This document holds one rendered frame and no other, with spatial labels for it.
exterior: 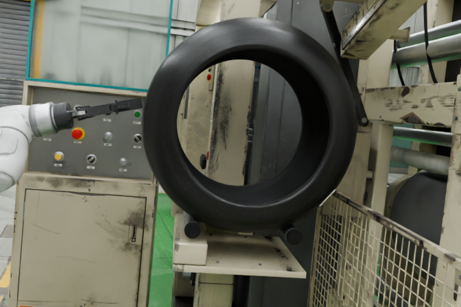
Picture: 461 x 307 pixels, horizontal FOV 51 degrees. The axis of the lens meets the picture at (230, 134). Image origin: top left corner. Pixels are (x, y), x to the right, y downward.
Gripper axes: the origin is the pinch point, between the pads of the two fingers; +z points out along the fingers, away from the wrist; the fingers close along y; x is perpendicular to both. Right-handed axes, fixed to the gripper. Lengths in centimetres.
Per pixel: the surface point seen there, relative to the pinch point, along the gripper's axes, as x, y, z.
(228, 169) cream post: 27.3, 26.4, 26.4
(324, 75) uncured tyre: 1, -13, 53
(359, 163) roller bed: 33, 19, 71
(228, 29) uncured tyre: -14.8, -11.5, 29.5
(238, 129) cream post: 14.1, 26.4, 32.3
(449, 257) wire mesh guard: 39, -54, 58
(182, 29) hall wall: -158, 934, 58
